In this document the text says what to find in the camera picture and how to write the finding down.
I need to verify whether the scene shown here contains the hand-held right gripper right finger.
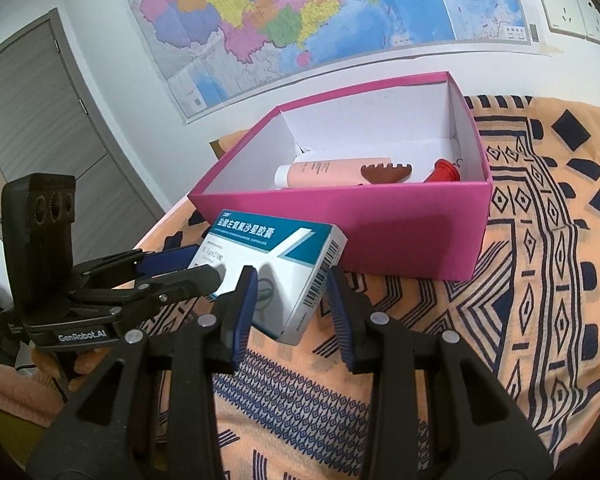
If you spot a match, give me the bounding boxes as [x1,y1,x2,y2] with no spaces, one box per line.
[327,266,556,480]

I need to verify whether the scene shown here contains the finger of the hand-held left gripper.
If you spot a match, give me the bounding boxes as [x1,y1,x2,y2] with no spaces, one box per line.
[67,264,226,312]
[70,244,203,287]

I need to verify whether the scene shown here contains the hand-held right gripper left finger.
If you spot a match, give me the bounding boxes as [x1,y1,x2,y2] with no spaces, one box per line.
[27,266,259,480]

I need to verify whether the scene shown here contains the blue and white medicine box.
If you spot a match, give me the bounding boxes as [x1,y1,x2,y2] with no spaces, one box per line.
[186,208,349,346]

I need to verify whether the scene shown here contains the pink cardboard box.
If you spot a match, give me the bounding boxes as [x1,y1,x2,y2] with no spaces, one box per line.
[187,71,495,282]

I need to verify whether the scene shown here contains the pink cosmetic tube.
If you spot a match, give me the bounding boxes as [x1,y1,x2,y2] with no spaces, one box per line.
[274,157,393,188]

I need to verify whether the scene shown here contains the brown wooden comb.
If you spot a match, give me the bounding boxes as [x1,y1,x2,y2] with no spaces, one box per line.
[357,162,413,186]

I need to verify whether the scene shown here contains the red plastic clamp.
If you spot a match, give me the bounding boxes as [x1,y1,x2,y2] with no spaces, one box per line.
[422,158,465,183]

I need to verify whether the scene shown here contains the person's left forearm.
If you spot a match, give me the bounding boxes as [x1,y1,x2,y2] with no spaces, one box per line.
[0,350,63,428]

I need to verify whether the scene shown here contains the grey door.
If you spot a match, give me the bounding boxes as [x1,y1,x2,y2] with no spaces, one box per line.
[0,7,166,301]

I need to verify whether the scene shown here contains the orange patterned blanket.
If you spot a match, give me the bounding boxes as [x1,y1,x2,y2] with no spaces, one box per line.
[130,94,600,480]

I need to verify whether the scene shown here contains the colourful wall map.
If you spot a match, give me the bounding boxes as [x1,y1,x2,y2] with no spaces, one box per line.
[121,0,543,123]

